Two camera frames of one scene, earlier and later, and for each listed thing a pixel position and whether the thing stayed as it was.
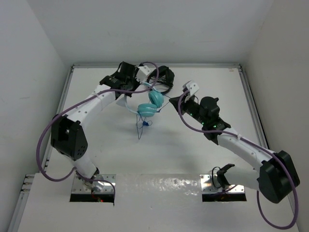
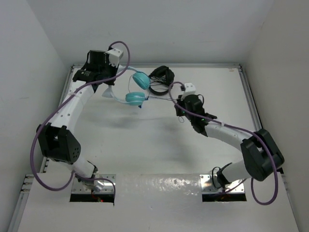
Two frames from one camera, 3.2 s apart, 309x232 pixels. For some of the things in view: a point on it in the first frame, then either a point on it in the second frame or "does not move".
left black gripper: [136, 82] → [113, 69]
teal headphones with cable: [140, 123] → [148, 97]
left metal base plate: [80, 194] does not move
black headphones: [163, 74] does not move
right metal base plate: [212, 191] does not move
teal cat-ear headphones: [156, 100] → [142, 81]
